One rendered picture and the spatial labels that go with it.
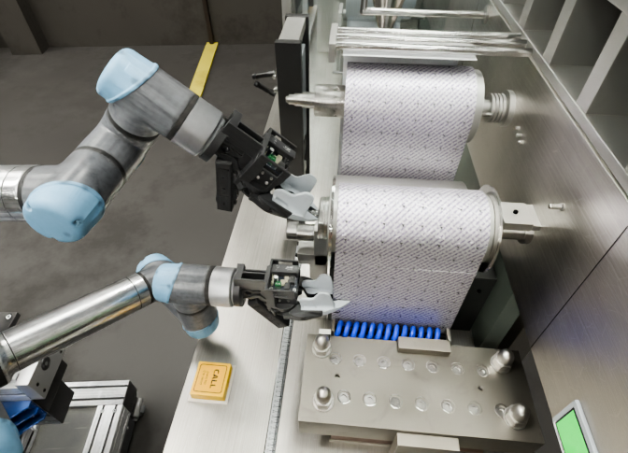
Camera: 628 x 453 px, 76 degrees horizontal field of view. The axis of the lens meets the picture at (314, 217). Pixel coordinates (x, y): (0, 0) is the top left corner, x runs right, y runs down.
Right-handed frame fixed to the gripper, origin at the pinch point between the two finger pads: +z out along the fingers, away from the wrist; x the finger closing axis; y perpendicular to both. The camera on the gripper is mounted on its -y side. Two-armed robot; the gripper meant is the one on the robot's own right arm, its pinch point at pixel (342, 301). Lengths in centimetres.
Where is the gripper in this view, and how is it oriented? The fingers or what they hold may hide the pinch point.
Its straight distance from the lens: 78.2
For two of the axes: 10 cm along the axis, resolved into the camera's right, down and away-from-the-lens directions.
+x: 0.9, -7.1, 7.0
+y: 0.0, -7.1, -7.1
